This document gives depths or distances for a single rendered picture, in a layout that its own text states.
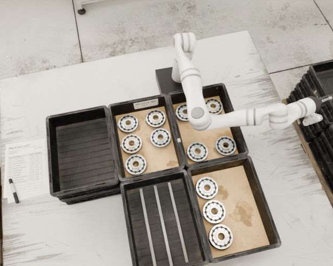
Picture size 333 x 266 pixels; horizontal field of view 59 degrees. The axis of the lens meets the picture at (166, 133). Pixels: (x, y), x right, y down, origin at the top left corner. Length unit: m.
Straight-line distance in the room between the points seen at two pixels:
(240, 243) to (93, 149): 0.81
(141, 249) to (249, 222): 0.49
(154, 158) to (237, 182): 0.41
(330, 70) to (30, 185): 2.05
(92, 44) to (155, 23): 0.64
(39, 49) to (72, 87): 1.29
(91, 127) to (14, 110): 0.54
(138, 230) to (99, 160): 0.39
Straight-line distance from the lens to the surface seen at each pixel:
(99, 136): 1.51
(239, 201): 1.41
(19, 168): 1.73
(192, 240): 1.36
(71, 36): 3.10
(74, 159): 1.50
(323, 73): 2.35
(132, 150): 1.42
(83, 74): 1.89
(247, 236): 1.40
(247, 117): 1.21
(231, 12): 3.23
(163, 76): 1.71
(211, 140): 1.48
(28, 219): 1.64
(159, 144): 1.43
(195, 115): 1.20
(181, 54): 1.39
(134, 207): 1.38
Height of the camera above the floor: 2.18
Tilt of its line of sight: 66 degrees down
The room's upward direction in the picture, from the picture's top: straight up
